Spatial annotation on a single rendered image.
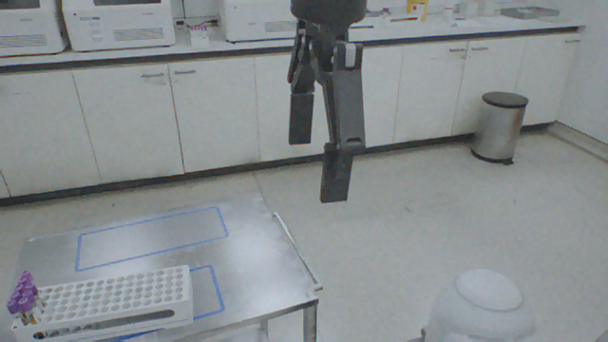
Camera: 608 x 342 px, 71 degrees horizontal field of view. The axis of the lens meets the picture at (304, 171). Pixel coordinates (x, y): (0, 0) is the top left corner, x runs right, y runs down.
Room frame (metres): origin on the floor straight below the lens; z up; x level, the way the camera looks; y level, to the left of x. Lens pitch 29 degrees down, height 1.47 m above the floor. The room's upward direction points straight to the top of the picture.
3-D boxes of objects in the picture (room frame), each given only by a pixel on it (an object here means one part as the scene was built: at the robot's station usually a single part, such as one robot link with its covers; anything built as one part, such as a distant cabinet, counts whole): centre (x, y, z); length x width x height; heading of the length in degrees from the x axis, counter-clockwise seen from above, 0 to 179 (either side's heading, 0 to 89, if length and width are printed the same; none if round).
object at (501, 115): (2.89, -1.44, 0.23); 0.38 x 0.31 x 0.46; 17
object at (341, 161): (0.37, -0.04, 1.28); 0.03 x 0.01 x 0.05; 16
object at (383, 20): (3.25, -0.70, 0.93); 0.30 x 0.10 x 0.06; 110
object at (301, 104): (0.51, 0.00, 1.26); 0.03 x 0.01 x 0.07; 106
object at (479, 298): (0.50, -0.30, 0.87); 0.18 x 0.16 x 0.22; 8
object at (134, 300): (0.58, 0.37, 0.85); 0.30 x 0.10 x 0.06; 104
